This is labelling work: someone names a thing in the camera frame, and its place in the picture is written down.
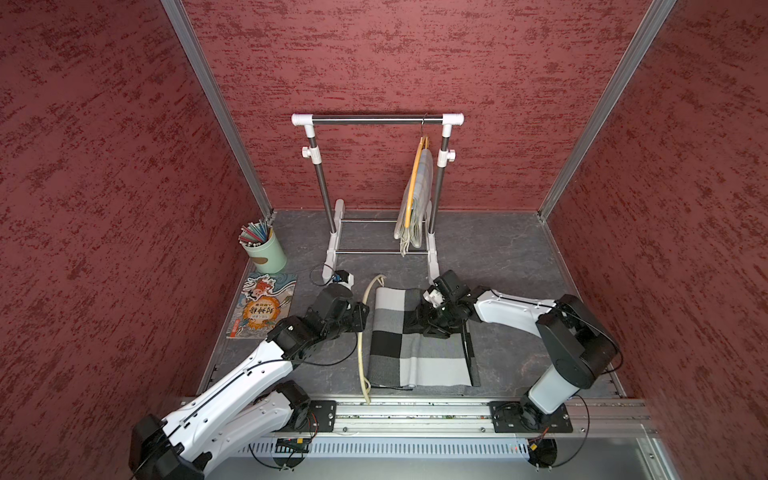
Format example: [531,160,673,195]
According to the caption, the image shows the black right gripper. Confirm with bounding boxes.
[405,298,461,339]

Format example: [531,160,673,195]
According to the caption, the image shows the black grey white checked scarf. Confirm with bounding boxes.
[367,287,480,390]

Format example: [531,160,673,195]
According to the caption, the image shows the pale wooden hanger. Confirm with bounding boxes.
[357,274,386,405]

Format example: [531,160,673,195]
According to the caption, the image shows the blue cream plaid fringed scarf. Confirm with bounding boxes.
[393,148,434,256]

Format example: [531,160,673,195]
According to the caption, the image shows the orange wooden hanger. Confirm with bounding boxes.
[404,133,429,230]

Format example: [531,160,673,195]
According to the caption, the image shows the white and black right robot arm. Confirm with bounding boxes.
[405,270,620,431]

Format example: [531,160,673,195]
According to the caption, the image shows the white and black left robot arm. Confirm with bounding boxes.
[128,280,369,479]

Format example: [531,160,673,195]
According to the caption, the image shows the colourful illustrated booklet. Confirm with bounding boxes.
[225,272,297,341]

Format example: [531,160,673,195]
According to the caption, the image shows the green cup with pencils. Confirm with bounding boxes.
[238,220,287,274]

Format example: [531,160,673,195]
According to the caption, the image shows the white and steel clothes rack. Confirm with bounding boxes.
[283,113,465,280]

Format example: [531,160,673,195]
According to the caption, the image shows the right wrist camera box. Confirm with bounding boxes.
[422,285,445,309]

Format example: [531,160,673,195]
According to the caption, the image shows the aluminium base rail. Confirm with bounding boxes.
[309,395,659,438]

